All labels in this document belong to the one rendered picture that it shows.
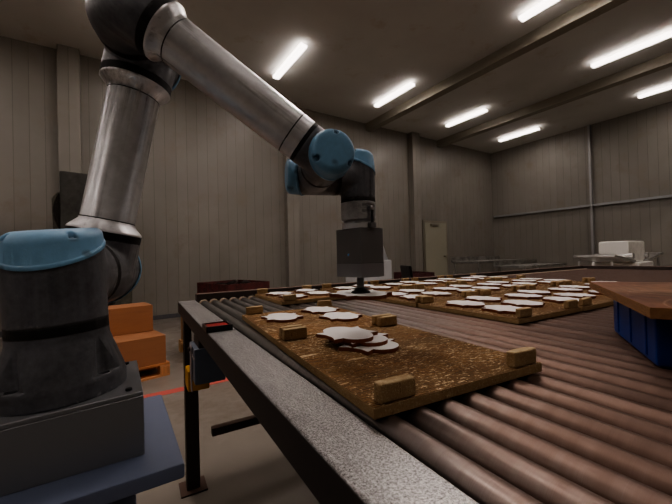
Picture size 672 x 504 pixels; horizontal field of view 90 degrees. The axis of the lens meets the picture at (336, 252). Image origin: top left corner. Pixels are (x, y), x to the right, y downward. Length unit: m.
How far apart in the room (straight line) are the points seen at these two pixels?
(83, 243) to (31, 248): 0.05
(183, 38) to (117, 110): 0.19
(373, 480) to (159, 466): 0.28
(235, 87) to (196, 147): 7.26
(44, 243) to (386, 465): 0.49
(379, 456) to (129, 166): 0.60
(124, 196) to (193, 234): 6.80
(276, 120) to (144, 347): 3.37
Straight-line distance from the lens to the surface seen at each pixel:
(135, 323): 4.09
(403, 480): 0.39
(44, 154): 7.65
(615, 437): 0.54
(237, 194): 7.82
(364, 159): 0.73
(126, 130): 0.73
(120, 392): 0.57
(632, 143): 12.51
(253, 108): 0.59
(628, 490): 0.45
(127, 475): 0.56
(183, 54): 0.63
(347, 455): 0.43
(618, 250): 7.29
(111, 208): 0.70
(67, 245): 0.56
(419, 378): 0.58
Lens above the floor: 1.13
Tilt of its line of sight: 1 degrees up
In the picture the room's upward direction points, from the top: 1 degrees counter-clockwise
